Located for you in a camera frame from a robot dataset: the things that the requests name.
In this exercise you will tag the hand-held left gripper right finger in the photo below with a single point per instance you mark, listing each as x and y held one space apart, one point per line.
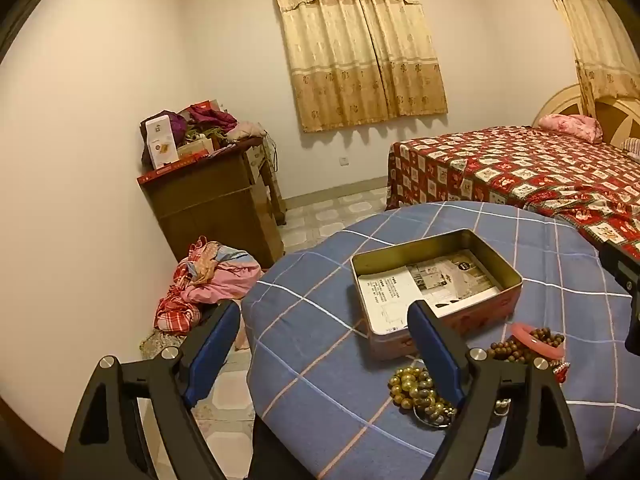
434 347

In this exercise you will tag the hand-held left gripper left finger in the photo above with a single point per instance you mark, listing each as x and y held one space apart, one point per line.
215 347

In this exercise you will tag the pink metal tin box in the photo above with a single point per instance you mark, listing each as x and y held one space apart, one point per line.
395 345

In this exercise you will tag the pink bangle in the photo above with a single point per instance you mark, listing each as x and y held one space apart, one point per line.
538 348

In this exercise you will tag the grey patterned cloth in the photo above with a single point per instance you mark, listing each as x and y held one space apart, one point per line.
160 345

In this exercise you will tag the printed paper sheet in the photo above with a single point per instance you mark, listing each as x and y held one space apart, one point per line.
390 300

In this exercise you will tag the pink and red clothes pile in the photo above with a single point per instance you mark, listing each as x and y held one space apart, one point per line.
210 280

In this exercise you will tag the small red ornament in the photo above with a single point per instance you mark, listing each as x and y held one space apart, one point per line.
561 372

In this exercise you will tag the striped pillow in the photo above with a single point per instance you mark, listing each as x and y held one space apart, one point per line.
631 149

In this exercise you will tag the brown wooden cabinet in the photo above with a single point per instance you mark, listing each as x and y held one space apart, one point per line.
210 210

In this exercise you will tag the pink pillow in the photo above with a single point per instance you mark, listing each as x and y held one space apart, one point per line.
570 126

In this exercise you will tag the bed with red patterned cover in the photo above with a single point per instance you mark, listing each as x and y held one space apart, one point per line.
500 170

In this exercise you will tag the cream round headboard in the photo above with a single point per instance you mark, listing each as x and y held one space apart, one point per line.
565 100

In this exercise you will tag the flat red box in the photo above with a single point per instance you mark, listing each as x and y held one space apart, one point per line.
170 169

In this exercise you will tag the beige cardboard box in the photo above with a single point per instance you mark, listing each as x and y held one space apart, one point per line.
195 148

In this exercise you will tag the white cardboard box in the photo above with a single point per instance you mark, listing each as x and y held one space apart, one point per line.
162 142

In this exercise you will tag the pile of clothes on cabinet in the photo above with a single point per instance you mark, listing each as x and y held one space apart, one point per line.
215 122

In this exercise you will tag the narrow beige patterned curtain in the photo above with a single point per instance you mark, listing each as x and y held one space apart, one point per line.
590 35

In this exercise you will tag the wide beige patterned curtain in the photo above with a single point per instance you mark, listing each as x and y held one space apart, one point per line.
360 50

